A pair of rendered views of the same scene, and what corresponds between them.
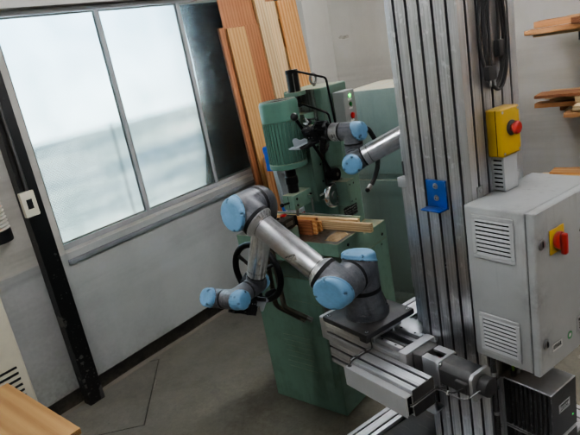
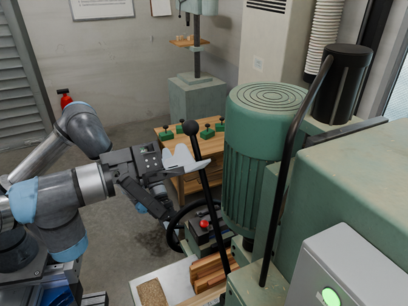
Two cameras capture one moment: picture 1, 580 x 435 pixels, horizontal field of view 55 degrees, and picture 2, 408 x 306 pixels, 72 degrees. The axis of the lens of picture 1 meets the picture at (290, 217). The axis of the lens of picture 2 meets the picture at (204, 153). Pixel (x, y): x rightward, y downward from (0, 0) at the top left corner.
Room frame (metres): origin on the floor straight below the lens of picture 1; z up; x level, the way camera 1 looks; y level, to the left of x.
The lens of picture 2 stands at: (2.62, -0.56, 1.71)
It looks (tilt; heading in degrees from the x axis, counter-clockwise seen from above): 33 degrees down; 112
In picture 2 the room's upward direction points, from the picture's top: straight up
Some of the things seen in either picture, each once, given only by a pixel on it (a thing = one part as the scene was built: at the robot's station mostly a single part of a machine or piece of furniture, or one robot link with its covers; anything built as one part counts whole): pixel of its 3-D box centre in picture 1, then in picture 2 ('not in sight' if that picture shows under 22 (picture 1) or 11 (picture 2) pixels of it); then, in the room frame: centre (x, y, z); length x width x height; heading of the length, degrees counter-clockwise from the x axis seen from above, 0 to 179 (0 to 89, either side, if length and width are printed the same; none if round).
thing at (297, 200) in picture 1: (298, 199); (253, 261); (2.57, -0.06, 1.03); 0.14 x 0.07 x 0.09; 138
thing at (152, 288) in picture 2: (337, 235); (151, 294); (2.31, -0.19, 0.91); 0.10 x 0.07 x 0.02; 138
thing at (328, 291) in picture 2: not in sight; (330, 298); (2.68, -0.38, 1.46); 0.02 x 0.01 x 0.02; 138
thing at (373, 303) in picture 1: (365, 299); (11, 246); (1.73, -0.20, 0.87); 0.15 x 0.15 x 0.10
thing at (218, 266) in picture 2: not in sight; (224, 268); (2.48, -0.04, 0.93); 0.18 x 0.02 x 0.05; 48
